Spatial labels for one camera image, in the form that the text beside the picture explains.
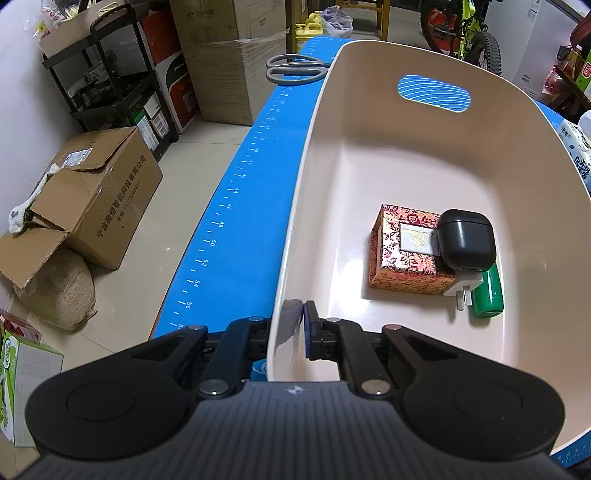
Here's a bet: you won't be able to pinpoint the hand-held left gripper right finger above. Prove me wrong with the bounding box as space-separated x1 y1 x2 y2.
302 300 462 398

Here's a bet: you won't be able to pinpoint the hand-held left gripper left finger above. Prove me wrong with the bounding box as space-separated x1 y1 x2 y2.
124 316 278 400

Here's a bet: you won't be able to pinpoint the floral patterned box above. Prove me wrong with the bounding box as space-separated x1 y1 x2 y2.
368 203 455 296

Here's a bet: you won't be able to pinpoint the white charger plug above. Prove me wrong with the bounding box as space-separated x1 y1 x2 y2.
442 270 485 310

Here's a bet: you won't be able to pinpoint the black earbud case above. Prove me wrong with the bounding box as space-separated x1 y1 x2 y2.
434 209 497 274

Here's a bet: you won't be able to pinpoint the small green bottle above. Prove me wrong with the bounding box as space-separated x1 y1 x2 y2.
469 264 504 319

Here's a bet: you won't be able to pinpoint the pink plastic basket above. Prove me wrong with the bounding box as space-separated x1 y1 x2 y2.
266 41 591 457

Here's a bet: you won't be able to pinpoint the blue silicone mat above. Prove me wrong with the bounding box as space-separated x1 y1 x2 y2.
150 37 591 468

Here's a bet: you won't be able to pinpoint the burlap sack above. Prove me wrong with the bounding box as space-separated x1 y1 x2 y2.
14 247 98 332

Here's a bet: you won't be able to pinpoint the torn cardboard box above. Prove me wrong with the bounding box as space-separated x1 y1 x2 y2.
0 126 164 289

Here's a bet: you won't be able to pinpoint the green white box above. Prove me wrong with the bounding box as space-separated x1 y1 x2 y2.
0 323 64 448

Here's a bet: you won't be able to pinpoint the red white appliance box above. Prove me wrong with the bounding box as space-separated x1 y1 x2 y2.
139 9 200 134

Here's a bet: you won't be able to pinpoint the grey scissors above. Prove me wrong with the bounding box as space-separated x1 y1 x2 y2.
265 54 331 86

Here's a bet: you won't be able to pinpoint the large wrapped cardboard box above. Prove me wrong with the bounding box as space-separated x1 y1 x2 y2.
168 0 287 126

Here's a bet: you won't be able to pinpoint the black utility cart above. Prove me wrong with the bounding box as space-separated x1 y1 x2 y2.
41 4 178 160

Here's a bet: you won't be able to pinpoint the clear plastic bag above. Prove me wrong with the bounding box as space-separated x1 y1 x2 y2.
320 6 354 40

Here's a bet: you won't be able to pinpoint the wooden chair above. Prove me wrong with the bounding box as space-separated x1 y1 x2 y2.
335 0 391 42

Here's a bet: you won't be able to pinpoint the white tissue box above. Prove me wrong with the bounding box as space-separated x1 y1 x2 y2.
561 110 591 195

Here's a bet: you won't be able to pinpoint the green black bicycle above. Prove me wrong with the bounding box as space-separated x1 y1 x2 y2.
419 0 502 75

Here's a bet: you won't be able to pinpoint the green printed carton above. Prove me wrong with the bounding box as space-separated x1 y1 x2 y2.
575 48 591 100

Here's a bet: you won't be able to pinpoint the beige box with handle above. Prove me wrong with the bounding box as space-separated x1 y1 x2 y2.
39 0 139 58

